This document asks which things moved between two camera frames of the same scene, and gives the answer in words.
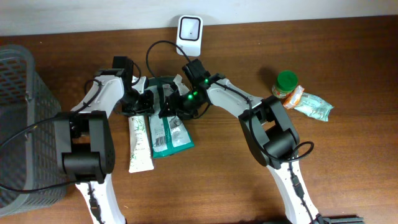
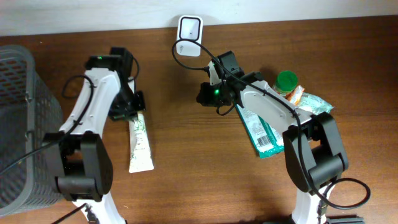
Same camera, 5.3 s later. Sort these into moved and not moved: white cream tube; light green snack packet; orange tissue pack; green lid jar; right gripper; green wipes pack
Moved: right gripper; green wipes pack
Not moved: green lid jar; white cream tube; light green snack packet; orange tissue pack
